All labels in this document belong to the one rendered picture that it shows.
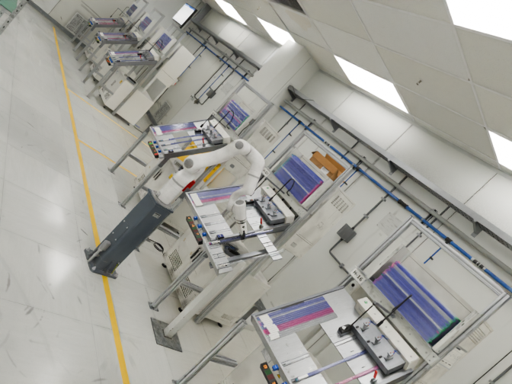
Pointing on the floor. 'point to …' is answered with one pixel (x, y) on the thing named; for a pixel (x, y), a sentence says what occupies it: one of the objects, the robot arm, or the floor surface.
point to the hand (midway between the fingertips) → (241, 236)
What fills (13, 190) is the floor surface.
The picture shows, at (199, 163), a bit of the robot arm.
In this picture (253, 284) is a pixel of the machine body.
